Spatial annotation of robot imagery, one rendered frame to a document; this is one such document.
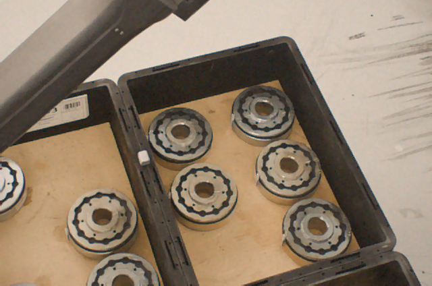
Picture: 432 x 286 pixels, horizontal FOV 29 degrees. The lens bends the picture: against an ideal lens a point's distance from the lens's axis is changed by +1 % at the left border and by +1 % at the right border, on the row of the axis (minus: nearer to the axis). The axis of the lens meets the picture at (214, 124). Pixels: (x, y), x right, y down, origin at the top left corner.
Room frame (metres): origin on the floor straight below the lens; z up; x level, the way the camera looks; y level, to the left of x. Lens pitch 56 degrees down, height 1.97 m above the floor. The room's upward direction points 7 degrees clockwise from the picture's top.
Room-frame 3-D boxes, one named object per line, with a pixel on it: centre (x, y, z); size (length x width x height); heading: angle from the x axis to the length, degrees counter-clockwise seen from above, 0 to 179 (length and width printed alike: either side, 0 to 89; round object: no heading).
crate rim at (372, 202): (0.65, -0.06, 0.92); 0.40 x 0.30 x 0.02; 25
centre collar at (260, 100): (0.78, -0.08, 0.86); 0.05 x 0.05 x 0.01
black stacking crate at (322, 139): (0.65, -0.06, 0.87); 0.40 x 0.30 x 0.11; 25
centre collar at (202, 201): (0.62, 0.00, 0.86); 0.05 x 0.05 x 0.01
